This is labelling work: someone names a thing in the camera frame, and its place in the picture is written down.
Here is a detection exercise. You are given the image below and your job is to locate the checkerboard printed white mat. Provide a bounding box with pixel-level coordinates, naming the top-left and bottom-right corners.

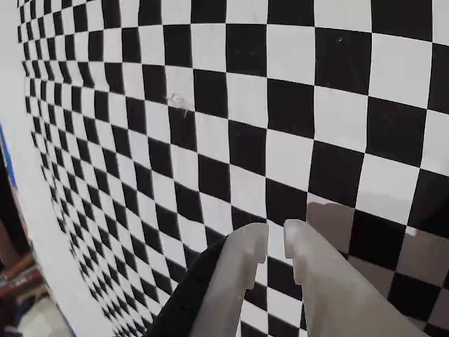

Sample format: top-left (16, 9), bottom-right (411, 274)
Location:
top-left (0, 0), bottom-right (449, 337)

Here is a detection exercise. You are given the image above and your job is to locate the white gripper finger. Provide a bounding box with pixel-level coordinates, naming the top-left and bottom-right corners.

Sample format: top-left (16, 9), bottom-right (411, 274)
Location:
top-left (283, 218), bottom-right (427, 337)
top-left (189, 223), bottom-right (269, 337)

